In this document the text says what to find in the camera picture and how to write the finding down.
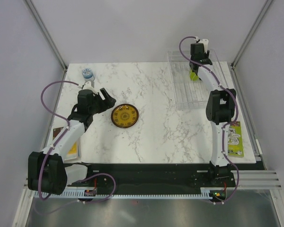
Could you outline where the yellow patterned plate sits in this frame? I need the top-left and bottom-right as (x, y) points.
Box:
(111, 104), (139, 128)

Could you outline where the lime green plate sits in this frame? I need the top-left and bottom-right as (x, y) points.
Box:
(189, 70), (200, 81)

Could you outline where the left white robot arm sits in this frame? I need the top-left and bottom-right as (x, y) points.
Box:
(28, 88), (116, 196)

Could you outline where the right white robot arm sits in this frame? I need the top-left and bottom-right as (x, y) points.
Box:
(189, 40), (238, 186)

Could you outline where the blue white round jar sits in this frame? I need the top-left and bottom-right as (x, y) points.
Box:
(81, 68), (95, 81)

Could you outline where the yellow white booklet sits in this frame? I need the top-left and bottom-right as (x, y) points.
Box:
(52, 127), (80, 161)

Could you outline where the green printed booklet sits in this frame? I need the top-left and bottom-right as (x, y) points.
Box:
(228, 121), (244, 158)

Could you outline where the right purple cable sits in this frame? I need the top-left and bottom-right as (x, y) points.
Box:
(179, 35), (240, 205)

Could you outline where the purple cable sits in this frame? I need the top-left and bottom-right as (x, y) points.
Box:
(37, 80), (116, 215)
(179, 35), (240, 205)

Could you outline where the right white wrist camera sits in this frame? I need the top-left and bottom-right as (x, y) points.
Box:
(196, 39), (209, 53)

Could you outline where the white wire dish rack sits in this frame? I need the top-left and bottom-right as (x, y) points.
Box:
(167, 49), (234, 110)

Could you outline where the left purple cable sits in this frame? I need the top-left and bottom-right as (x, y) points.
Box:
(37, 80), (116, 215)

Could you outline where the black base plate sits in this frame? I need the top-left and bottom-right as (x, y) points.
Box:
(72, 164), (235, 194)

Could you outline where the white slotted cable duct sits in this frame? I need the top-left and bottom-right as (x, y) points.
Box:
(34, 186), (281, 199)

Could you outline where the aluminium frame rail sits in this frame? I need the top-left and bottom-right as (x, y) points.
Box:
(23, 169), (284, 190)

